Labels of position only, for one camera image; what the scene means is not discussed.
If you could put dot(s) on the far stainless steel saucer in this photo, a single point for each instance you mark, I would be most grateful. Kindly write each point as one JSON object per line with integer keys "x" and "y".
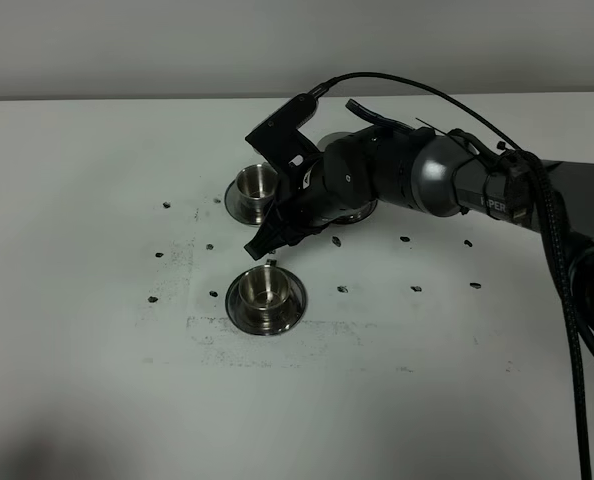
{"x": 238, "y": 212}

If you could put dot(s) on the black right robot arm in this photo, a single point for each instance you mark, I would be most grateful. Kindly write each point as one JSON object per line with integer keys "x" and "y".
{"x": 437, "y": 174}

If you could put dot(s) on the stainless steel saucer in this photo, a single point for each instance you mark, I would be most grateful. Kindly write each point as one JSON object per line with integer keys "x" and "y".
{"x": 267, "y": 323}
{"x": 238, "y": 212}

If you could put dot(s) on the near stainless steel saucer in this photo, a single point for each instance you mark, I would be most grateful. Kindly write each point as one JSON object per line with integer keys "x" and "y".
{"x": 267, "y": 323}

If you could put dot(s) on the far stainless steel teacup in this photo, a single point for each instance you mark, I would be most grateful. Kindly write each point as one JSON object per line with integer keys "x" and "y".
{"x": 255, "y": 186}

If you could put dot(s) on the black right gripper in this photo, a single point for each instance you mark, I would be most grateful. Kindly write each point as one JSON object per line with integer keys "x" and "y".
{"x": 311, "y": 203}

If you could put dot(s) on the stainless steel teacup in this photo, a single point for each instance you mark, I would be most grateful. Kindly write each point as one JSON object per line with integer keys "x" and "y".
{"x": 255, "y": 186}
{"x": 264, "y": 287}

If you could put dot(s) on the near stainless steel teacup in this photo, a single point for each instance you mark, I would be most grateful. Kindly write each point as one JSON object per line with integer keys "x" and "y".
{"x": 264, "y": 287}

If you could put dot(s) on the stainless steel teapot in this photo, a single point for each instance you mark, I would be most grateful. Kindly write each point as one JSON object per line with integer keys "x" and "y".
{"x": 355, "y": 215}

